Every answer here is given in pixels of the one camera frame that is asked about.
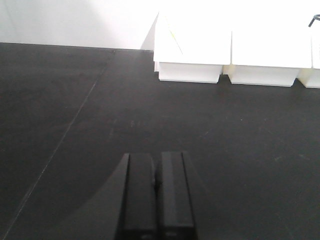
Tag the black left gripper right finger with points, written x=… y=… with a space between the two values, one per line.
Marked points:
x=185 y=207

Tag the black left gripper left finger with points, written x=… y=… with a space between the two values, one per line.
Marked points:
x=124 y=208

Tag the left white storage bin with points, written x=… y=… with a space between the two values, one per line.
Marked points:
x=190 y=49

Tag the white storage bin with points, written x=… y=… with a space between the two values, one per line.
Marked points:
x=190 y=49
x=268 y=58
x=310 y=77

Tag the middle white storage bin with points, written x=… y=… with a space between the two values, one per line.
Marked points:
x=268 y=58

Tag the right white storage bin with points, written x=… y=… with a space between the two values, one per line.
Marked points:
x=310 y=77

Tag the black wire tripod stand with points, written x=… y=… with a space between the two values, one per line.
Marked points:
x=316 y=17

